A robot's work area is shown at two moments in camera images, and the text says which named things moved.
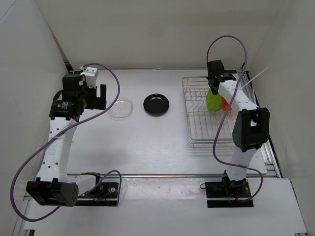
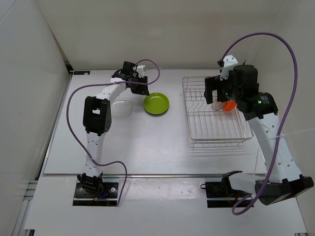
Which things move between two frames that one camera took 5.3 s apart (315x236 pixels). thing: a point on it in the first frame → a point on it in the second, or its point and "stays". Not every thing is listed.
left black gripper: [98, 103] → [143, 89]
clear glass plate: [121, 109] stays
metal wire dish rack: [207, 129] stays
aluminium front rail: [167, 176] stays
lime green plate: [214, 102] → [156, 103]
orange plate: [225, 105] stays
